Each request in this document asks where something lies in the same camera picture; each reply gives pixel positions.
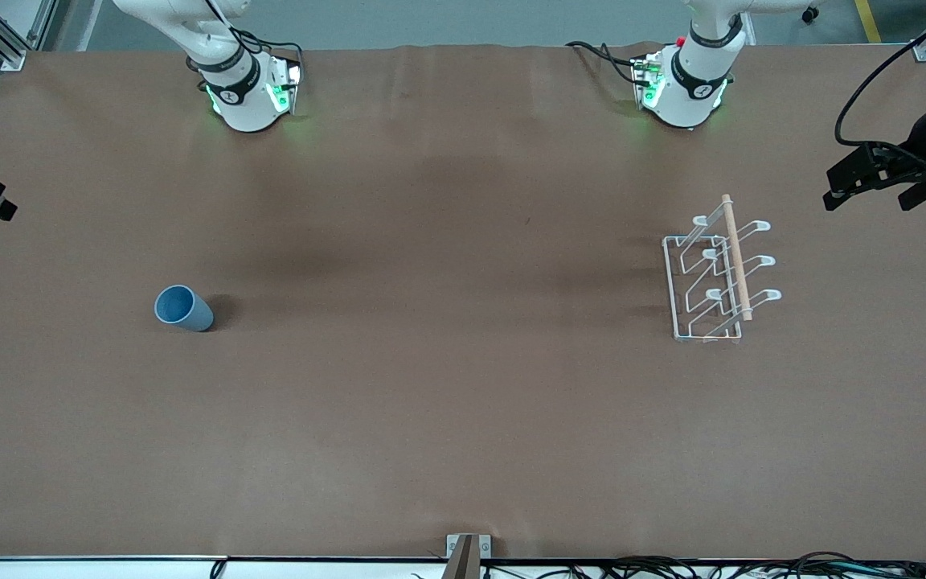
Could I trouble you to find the black left base cables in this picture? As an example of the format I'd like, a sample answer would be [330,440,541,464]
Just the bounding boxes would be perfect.
[566,40,645,85]

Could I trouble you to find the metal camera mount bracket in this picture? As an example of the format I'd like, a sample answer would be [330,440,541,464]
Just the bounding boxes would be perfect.
[445,533,493,579]

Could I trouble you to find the white wire cup holder rack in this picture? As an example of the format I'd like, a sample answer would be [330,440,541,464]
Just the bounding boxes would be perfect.
[662,195,783,345]

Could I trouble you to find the blue plastic cup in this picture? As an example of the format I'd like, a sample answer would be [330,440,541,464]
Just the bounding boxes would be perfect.
[154,285,215,333]

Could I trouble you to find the black base cables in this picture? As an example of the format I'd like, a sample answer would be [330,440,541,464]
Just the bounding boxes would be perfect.
[204,0,307,91]
[566,40,645,85]

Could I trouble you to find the black right base cables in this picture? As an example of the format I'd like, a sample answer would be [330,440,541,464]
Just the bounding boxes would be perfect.
[204,0,307,91]

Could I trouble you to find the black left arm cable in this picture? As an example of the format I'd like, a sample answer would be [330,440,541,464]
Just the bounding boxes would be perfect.
[834,0,926,170]

